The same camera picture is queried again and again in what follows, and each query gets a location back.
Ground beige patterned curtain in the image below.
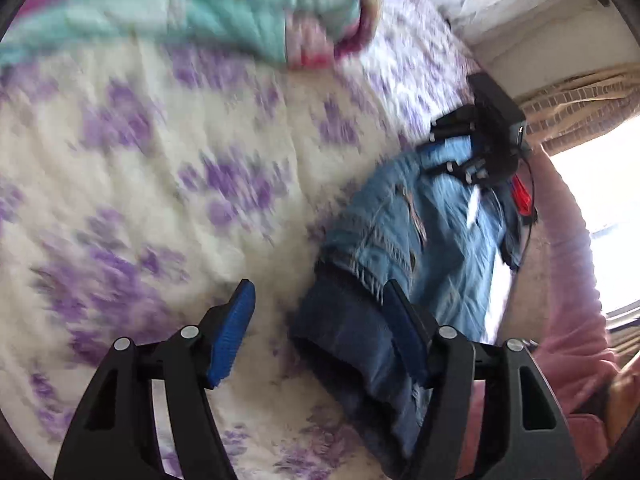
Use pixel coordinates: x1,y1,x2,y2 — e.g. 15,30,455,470
515,67,640,157

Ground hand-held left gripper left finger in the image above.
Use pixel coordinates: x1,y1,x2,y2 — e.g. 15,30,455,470
52,279,257,480

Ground person's right forearm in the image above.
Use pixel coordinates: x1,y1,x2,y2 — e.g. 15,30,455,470
520,147,623,413

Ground blue denim pants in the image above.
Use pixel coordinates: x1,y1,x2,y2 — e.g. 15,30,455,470
290,137,526,478

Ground folded floral turquoise blanket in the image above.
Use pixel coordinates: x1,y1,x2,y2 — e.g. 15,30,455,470
0,0,382,72

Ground purple floral bedsheet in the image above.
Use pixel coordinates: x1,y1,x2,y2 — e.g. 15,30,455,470
0,0,506,480

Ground bright window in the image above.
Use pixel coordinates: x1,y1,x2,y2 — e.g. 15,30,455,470
547,122,640,318

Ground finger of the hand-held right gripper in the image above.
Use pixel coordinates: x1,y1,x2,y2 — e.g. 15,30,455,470
425,156,491,187
429,106,482,145

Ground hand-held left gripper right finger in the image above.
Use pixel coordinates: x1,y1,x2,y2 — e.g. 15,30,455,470
385,279,583,480

